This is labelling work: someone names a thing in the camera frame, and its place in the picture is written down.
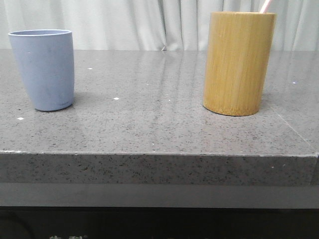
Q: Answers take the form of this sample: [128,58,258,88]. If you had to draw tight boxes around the white curtain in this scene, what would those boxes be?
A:
[0,0,319,52]

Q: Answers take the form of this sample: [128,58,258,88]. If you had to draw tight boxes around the blue plastic cup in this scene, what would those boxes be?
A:
[8,29,74,112]

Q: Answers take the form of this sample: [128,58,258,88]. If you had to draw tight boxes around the bamboo chopstick holder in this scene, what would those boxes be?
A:
[202,11,276,116]

